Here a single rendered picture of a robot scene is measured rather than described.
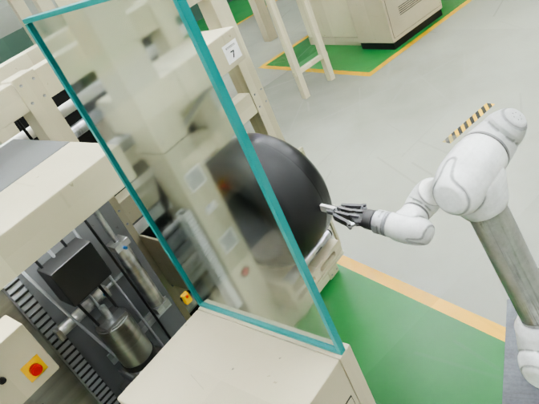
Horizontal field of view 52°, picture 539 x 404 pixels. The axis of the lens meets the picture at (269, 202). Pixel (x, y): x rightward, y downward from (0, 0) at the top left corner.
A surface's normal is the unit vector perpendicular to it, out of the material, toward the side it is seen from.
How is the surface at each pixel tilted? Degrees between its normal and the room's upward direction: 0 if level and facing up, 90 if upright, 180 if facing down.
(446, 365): 0
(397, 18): 90
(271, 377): 0
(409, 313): 0
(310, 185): 71
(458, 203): 84
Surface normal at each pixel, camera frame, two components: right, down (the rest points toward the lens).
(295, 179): 0.45, -0.31
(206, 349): -0.37, -0.78
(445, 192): -0.66, 0.54
